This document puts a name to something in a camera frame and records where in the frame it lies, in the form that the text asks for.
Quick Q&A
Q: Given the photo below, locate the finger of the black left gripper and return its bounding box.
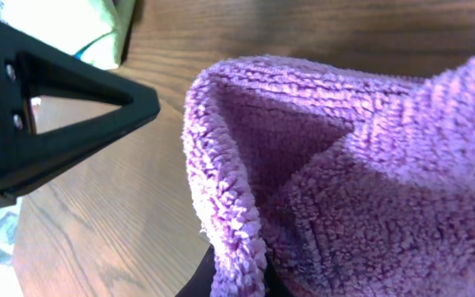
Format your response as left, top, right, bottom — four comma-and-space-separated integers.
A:
0, 22, 160, 208

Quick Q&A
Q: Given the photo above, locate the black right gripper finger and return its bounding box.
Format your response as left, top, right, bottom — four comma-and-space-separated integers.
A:
174, 245, 296, 297

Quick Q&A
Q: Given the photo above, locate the purple microfiber cloth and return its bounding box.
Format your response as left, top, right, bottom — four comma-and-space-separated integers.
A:
182, 56, 475, 296

